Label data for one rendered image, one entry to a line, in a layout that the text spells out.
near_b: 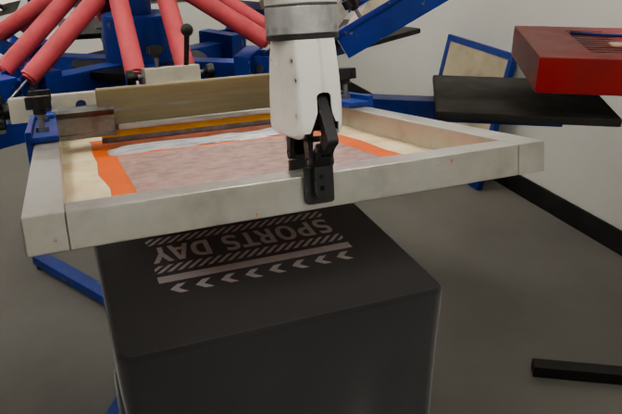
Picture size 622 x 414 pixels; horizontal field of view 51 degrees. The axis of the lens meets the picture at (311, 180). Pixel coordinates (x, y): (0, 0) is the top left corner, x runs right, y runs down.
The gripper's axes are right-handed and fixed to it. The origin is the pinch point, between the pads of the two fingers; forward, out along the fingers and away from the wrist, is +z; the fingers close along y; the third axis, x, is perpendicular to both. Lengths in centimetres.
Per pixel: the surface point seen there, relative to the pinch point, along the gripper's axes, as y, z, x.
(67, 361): -160, 90, -34
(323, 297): -13.4, 19.7, 5.8
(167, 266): -29.4, 16.9, -12.6
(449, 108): -84, 6, 71
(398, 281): -13.5, 19.6, 17.3
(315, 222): -34.8, 15.7, 13.2
